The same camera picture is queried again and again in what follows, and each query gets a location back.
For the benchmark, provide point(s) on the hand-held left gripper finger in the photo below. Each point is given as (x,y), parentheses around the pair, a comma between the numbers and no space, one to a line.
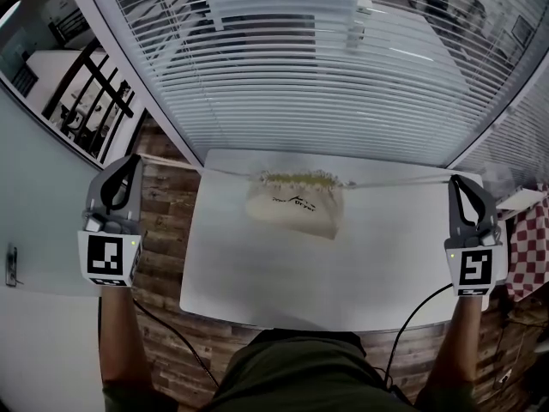
(135,187)
(100,183)

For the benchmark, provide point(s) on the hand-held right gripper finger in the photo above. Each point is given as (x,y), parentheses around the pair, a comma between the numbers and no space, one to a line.
(454,213)
(486,208)

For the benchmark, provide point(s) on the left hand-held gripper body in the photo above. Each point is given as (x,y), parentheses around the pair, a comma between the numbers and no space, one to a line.
(105,256)

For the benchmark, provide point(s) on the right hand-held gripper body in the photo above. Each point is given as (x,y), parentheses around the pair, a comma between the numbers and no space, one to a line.
(474,268)

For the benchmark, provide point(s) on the person's left forearm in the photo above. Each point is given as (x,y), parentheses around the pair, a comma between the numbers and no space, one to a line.
(122,337)

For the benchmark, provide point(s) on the person's right forearm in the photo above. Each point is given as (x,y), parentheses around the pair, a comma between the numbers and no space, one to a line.
(456,341)

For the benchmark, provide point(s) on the white shelf board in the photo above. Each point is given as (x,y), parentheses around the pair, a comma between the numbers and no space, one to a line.
(521,198)

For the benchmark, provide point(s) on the red checkered cloth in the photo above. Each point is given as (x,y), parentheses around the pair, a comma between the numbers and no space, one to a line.
(529,247)

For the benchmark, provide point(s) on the black metal railing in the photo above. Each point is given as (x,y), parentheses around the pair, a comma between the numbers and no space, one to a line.
(92,92)

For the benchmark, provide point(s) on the white power socket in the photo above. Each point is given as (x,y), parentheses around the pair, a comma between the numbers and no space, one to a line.
(504,380)

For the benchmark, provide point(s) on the green shirt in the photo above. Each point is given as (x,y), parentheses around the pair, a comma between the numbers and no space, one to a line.
(296,371)

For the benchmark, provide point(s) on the white window blinds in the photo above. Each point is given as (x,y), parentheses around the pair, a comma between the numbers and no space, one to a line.
(309,67)

